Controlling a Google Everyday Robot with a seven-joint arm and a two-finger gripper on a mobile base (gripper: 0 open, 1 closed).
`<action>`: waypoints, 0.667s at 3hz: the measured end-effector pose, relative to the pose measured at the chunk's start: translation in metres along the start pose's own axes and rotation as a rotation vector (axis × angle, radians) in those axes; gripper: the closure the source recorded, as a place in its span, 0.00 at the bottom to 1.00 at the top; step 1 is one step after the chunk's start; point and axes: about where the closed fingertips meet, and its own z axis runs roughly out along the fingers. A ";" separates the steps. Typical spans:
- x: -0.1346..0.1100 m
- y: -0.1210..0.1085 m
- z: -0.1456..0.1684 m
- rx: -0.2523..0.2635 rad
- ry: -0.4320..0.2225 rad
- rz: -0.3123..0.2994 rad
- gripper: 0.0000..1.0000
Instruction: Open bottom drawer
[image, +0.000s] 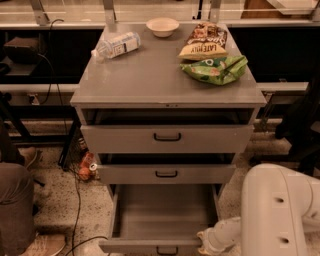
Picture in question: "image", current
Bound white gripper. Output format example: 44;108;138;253
196;228;225;256

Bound grey bottom drawer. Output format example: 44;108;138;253
99;184;219;256

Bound grey drawer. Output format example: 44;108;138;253
81;109;253;154
99;184;219;256
98;153;236;184

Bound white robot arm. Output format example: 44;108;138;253
197;164;320;256

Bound grey middle drawer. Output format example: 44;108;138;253
98;153;236;184

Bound grey metal drawer cabinet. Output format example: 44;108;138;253
70;22;267;201

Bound grey top drawer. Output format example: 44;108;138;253
81;109;253;154

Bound orange objects on floor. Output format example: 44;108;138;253
78;152;97;181

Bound black office chair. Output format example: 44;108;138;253
249;73;320;177

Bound tan sneaker near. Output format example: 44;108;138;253
20;234;66;256

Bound tan sneaker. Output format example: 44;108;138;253
19;147;37;168
20;234;66;256

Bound green snack bag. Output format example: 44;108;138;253
180;55;248;86

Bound person leg brown trousers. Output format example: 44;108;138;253
0;116;36;256

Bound tan sneaker far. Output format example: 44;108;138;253
19;147;37;168

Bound brown yellow chip bag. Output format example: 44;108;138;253
178;22;228;61

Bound clear plastic water bottle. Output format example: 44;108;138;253
92;32;141;59

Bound white ceramic bowl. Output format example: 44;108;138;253
146;17;179;38

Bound black box on shelf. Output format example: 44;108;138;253
3;37;40;64

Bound black floor cable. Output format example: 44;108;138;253
63;166;109;256

